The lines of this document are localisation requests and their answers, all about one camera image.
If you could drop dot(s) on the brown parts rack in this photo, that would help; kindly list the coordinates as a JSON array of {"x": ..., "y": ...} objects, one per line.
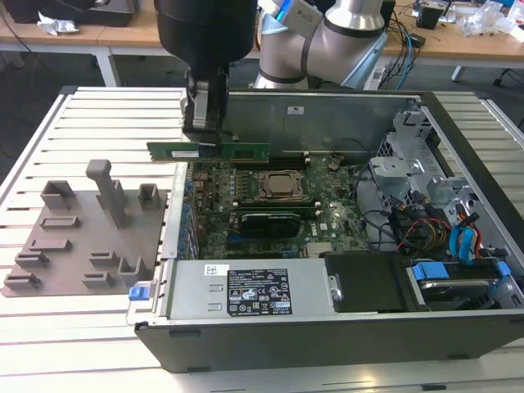
[{"x": 90, "y": 229}]

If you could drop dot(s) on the small black power adaptor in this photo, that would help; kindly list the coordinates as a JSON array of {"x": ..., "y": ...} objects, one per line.
[{"x": 418, "y": 41}]

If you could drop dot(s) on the black plastic shroud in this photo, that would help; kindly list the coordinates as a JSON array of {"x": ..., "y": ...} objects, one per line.
[{"x": 368, "y": 282}]

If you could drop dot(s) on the clear plastic bags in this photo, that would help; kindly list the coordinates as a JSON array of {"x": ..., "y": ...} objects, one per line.
[{"x": 487, "y": 18}]

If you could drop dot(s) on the hard disk in blue carrier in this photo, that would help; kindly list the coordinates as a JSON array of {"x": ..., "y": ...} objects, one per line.
[{"x": 430, "y": 272}]

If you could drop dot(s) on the blue case latch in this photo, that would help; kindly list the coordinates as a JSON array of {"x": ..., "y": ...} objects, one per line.
[{"x": 138, "y": 292}]

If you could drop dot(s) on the silver metal drive cage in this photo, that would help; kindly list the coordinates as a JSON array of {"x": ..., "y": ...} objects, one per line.
[{"x": 393, "y": 176}]

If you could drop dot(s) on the silver CPU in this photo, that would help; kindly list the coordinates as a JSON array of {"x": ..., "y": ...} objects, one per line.
[{"x": 281, "y": 183}]

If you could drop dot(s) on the black box device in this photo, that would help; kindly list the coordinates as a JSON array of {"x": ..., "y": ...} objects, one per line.
[{"x": 73, "y": 14}]

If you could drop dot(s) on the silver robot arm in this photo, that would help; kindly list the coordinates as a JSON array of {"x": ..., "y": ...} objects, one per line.
[{"x": 286, "y": 53}]

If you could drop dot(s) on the black graphics card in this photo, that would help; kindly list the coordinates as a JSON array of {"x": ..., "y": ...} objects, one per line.
[{"x": 270, "y": 223}]

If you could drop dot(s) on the wooden desk with clutter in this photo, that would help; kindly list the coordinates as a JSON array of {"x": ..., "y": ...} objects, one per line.
[{"x": 471, "y": 47}]

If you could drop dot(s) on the black open PC case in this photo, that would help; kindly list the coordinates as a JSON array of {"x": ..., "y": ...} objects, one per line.
[{"x": 327, "y": 348}]

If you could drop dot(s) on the wooden desk white legs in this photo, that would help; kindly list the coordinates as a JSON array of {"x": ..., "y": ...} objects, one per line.
[{"x": 123, "y": 37}]

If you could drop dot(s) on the grey power supply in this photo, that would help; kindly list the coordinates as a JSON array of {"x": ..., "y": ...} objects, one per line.
[{"x": 188, "y": 290}]

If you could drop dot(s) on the white case sticker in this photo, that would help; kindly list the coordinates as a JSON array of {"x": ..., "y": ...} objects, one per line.
[{"x": 295, "y": 110}]

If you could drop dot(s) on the crumpled white plastic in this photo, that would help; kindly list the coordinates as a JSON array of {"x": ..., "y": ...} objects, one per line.
[{"x": 57, "y": 24}]

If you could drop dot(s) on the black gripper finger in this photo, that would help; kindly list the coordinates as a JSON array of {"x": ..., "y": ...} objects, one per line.
[
  {"x": 198, "y": 106},
  {"x": 219, "y": 102}
]

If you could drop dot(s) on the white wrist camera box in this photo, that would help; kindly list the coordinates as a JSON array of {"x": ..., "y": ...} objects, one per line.
[{"x": 305, "y": 14}]

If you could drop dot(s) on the round coin battery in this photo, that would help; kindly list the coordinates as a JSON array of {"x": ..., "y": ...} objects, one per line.
[{"x": 333, "y": 165}]

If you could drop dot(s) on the green motherboard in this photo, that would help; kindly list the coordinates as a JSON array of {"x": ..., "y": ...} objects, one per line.
[{"x": 331, "y": 204}]

